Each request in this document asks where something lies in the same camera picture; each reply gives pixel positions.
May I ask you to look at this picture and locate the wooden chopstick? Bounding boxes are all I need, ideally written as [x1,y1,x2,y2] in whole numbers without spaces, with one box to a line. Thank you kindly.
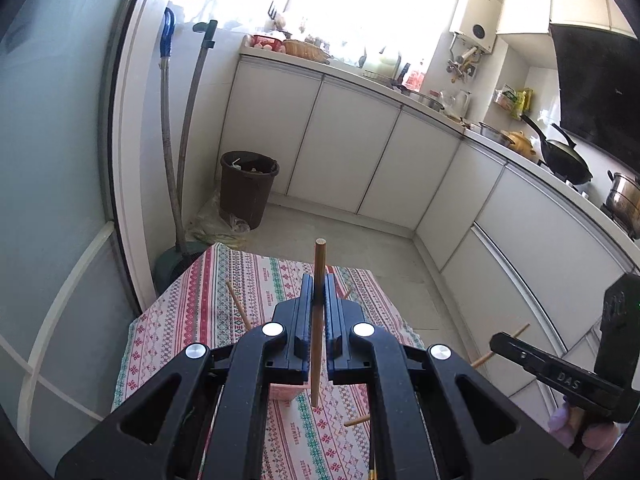
[310,238,326,408]
[343,414,371,427]
[471,323,530,370]
[226,281,253,332]

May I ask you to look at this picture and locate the white kitchen cabinets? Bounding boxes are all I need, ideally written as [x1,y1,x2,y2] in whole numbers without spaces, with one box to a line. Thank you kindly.
[220,51,639,368]

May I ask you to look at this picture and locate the right hand purple glove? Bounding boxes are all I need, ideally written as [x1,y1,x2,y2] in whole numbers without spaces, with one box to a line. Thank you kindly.
[548,402,620,460]

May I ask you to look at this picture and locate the upright wooden chopstick in basket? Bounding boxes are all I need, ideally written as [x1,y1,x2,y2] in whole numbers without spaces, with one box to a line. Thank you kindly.
[226,281,253,332]

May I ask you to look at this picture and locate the pink perforated utensil basket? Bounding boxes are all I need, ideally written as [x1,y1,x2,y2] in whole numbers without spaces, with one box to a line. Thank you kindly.
[269,384,308,402]

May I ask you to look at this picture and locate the patterned striped tablecloth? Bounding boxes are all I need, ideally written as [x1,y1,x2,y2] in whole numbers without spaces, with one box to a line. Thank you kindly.
[112,242,426,480]

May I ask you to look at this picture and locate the wooden chopstick on table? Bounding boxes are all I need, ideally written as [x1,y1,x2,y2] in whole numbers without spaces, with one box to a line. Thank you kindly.
[343,414,371,427]

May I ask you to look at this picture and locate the dark brown trash bin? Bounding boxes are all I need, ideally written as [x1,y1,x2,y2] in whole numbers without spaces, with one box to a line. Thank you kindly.
[219,151,280,230]

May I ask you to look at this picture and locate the steel pot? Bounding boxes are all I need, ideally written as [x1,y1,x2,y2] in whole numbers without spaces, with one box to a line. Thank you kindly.
[604,170,640,240]

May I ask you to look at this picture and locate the black wok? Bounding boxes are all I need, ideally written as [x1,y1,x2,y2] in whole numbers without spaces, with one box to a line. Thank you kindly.
[521,114,592,185]

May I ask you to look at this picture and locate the white electric kettle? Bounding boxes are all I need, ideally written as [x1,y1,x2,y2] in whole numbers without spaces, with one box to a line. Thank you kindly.
[448,90,471,119]

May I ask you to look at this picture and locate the woven basket on counter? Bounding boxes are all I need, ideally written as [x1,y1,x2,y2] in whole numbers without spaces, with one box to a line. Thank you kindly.
[283,39,330,64]

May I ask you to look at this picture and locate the black range hood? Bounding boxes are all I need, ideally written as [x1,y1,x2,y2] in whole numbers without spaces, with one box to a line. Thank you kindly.
[550,24,640,171]

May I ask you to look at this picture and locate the white water heater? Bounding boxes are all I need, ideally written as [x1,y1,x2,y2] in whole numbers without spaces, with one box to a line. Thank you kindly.
[449,0,502,54]

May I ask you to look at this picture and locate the green handled broom pole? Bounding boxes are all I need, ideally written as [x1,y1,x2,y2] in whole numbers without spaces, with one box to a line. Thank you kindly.
[176,18,219,256]

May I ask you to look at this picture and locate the blue handled mop pole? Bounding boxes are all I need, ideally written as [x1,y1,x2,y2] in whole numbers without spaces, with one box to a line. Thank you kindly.
[160,8,186,255]

